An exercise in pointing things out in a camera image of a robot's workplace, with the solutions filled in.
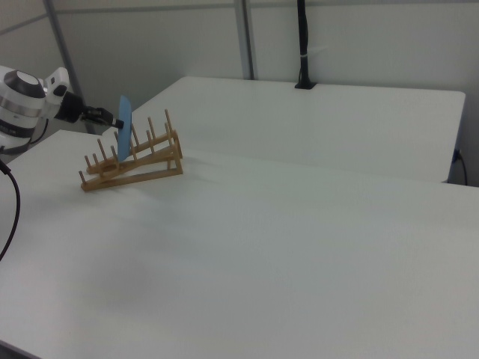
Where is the black wall cable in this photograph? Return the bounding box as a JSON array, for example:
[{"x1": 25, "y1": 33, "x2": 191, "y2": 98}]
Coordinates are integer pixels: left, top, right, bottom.
[{"x1": 457, "y1": 152, "x2": 469, "y2": 186}]

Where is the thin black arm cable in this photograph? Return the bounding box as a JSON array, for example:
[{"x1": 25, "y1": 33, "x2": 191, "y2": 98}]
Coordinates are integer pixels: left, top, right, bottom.
[{"x1": 0, "y1": 117, "x2": 51, "y2": 154}]

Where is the wooden plate rack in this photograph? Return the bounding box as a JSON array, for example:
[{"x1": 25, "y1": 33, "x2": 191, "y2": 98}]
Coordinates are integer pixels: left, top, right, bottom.
[{"x1": 78, "y1": 108, "x2": 185, "y2": 194}]

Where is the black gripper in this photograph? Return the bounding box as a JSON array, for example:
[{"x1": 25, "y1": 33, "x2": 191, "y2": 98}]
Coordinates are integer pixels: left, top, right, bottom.
[{"x1": 55, "y1": 91, "x2": 126, "y2": 130}]

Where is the black camera pole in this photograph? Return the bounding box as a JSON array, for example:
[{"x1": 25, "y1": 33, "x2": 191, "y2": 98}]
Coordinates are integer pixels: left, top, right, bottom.
[{"x1": 296, "y1": 0, "x2": 312, "y2": 85}]

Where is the white zip tie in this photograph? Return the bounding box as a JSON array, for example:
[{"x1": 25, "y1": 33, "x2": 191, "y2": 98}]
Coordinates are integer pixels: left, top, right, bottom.
[{"x1": 299, "y1": 45, "x2": 331, "y2": 61}]

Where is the grey aluminium frame post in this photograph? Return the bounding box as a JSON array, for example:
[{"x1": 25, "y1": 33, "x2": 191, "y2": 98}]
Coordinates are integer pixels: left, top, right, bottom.
[
  {"x1": 43, "y1": 0, "x2": 95, "y2": 135},
  {"x1": 234, "y1": 0, "x2": 260, "y2": 81}
]

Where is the thick black cable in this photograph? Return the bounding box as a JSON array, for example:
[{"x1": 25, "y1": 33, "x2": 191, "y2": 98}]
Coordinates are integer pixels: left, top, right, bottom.
[{"x1": 0, "y1": 158, "x2": 22, "y2": 263}]

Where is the light blue plate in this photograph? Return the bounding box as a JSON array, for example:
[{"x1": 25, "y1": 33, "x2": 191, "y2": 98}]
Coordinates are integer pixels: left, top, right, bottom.
[{"x1": 115, "y1": 95, "x2": 134, "y2": 165}]

